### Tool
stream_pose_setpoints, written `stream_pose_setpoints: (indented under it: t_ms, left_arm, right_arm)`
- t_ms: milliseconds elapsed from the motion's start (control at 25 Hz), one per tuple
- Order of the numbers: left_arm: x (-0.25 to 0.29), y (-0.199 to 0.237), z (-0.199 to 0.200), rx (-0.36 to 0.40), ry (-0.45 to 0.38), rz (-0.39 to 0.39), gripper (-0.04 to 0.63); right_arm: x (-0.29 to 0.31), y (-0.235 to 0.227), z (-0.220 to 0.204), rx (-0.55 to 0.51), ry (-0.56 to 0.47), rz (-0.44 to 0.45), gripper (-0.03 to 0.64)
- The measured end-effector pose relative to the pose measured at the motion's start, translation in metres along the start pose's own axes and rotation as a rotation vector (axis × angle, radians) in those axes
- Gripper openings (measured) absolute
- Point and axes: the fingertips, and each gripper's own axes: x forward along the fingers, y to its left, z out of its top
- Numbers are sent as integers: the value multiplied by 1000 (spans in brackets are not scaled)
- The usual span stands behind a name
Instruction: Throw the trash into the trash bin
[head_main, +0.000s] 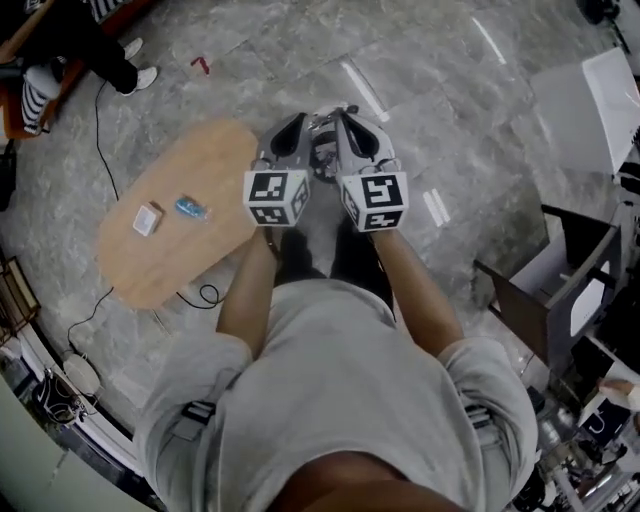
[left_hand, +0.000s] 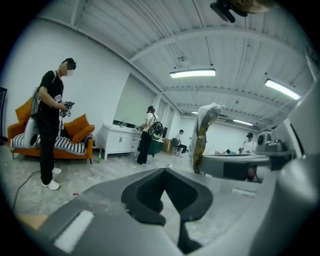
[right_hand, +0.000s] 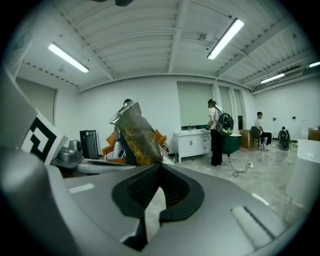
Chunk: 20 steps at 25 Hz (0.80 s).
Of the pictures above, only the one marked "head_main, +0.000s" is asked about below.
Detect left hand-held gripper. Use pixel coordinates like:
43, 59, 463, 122
242, 112, 313, 229

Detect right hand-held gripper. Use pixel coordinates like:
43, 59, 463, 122
334, 110, 411, 234

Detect black mesh waste bin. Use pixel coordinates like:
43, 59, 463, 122
307, 102, 361, 186

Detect blue wrapper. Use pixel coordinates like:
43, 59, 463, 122
173, 194, 214, 225

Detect white plastic tray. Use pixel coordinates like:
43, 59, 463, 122
132, 200, 166, 236

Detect person's right forearm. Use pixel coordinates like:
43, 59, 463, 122
372, 229, 464, 359

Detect person's left forearm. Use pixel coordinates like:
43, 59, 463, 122
215, 227, 281, 361

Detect oval wooden table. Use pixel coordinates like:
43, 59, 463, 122
97, 118, 261, 310

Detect person's black trousers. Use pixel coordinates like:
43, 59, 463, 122
277, 219, 396, 321

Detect brown wooden cabinet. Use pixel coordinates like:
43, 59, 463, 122
472, 204, 624, 371

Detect white table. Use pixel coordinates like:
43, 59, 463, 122
529, 47, 640, 176

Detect person's grey shirt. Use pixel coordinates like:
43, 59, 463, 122
132, 279, 541, 512

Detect grey pillow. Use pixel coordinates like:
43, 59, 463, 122
24, 64, 64, 99

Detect striped blanket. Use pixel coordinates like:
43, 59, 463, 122
19, 0, 126, 136

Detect orange sofa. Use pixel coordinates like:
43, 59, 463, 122
0, 0, 151, 141

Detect black framed monitor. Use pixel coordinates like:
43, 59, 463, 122
569, 279, 609, 336

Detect white round floor device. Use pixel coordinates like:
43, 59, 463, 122
62, 352, 101, 396

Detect black power cable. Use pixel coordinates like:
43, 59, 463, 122
67, 283, 222, 351

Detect thin black cable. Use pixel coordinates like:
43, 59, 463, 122
93, 78, 122, 201

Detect grey harness strap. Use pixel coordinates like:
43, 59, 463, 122
462, 399, 501, 451
169, 399, 216, 441

